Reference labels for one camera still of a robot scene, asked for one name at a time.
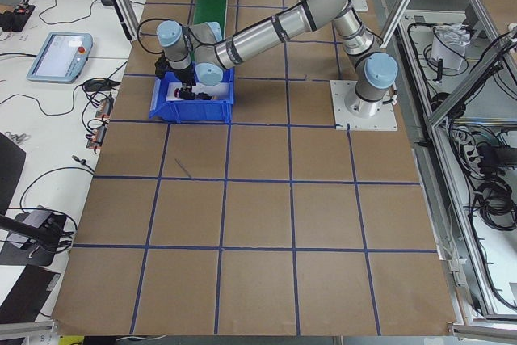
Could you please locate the black monitor stand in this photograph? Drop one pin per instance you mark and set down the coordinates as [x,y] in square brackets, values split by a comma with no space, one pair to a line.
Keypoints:
[36,235]

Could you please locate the black electronics box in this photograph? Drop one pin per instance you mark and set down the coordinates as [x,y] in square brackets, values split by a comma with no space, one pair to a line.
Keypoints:
[15,20]

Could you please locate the brown paper table cover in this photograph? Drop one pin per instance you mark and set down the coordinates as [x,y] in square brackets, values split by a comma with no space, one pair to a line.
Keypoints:
[276,223]

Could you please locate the small circuit boards strip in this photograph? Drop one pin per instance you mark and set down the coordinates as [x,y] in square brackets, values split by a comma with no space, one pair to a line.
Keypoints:
[97,127]

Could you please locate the white paper bag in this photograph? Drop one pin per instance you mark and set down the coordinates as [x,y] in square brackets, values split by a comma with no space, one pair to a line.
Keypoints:
[449,45]

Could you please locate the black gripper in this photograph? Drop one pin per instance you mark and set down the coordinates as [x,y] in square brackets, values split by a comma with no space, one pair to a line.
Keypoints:
[186,77]

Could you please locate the teach pendant near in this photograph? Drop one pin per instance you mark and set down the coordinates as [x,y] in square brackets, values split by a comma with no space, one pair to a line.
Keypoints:
[61,57]

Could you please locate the aluminium frame rail right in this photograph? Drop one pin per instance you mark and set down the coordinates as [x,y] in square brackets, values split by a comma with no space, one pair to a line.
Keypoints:
[494,16]

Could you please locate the blue plastic bin near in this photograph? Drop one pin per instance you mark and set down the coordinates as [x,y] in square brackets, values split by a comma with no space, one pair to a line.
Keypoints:
[188,111]

